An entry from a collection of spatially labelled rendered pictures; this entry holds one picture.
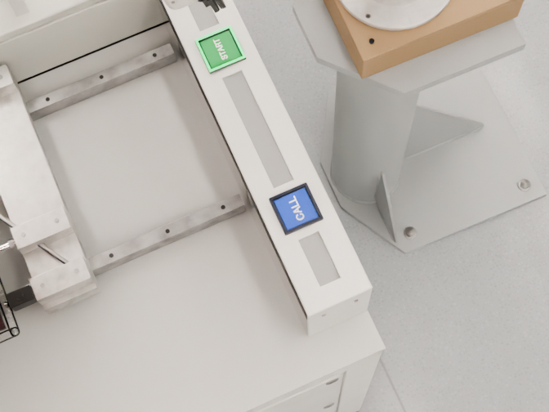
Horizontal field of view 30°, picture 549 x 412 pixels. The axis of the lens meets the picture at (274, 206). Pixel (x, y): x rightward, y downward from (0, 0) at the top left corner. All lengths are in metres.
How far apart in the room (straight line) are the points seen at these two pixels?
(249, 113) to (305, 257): 0.22
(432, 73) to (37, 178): 0.62
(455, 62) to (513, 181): 0.84
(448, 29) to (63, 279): 0.68
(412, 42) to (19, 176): 0.61
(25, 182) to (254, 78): 0.37
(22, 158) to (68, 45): 0.20
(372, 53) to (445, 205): 0.90
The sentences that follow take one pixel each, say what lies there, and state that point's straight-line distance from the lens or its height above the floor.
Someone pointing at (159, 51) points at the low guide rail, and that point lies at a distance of 1.60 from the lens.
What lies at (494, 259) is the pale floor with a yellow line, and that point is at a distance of 2.39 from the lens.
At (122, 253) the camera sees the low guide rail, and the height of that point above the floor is 0.85.
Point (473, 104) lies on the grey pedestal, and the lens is 2.49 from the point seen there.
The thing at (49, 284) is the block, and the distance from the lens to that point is 1.45.
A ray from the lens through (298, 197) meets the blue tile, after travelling 1.38.
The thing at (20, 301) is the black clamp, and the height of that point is 0.90.
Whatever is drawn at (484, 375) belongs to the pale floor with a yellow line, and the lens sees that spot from 2.33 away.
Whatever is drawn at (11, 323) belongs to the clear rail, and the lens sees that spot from 1.46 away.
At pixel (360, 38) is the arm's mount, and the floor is 0.89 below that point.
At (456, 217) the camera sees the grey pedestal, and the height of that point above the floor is 0.01.
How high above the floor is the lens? 2.27
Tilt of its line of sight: 72 degrees down
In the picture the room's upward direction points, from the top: 7 degrees counter-clockwise
